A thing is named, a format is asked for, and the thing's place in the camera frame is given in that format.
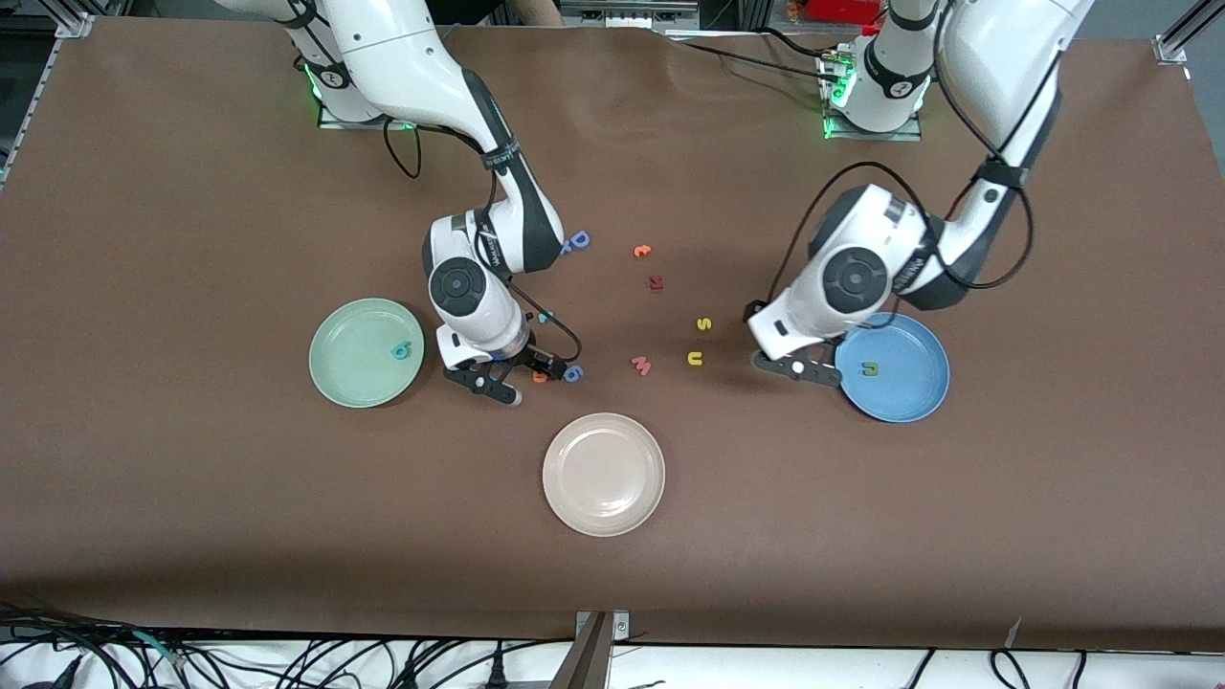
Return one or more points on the teal foam letter b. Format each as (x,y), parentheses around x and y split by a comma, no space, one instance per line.
(402,351)

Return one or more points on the light green plate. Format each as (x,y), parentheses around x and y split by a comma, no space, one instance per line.
(359,368)

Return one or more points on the person forearm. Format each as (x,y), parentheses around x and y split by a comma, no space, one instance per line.
(536,11)

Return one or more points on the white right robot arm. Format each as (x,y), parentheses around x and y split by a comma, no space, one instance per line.
(402,57)

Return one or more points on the blue plate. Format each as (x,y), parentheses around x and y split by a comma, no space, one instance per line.
(904,388)

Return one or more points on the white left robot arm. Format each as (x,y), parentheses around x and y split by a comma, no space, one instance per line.
(1005,48)

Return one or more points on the red background box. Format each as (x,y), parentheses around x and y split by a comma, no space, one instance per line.
(842,10)

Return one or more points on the brown table cover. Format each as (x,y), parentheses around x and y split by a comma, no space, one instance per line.
(766,536)

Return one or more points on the silver table edge bracket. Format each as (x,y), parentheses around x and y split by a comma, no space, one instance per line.
(620,627)

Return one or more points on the grey support beam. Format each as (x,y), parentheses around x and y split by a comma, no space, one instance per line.
(586,660)

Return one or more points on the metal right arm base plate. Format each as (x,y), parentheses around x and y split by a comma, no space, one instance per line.
(335,118)

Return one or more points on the aluminium frame profile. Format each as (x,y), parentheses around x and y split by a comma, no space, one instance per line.
(1182,38)
(72,24)

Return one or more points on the beige plate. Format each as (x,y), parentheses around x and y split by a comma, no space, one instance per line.
(604,475)

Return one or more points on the grey equipment rack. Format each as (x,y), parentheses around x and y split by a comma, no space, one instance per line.
(632,11)

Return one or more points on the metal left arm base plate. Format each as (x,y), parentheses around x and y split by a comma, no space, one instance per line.
(909,134)

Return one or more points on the pink foam letter m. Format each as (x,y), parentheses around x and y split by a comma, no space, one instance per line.
(641,365)

